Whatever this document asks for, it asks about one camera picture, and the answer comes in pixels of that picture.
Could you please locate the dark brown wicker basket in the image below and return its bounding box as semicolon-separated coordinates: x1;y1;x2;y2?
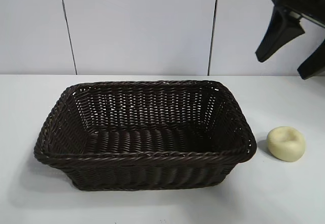
34;79;257;192

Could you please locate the pale yellow egg yolk pastry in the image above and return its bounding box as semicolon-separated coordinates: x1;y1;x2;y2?
266;125;306;162

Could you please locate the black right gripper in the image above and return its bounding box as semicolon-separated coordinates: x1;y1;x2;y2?
254;0;325;81

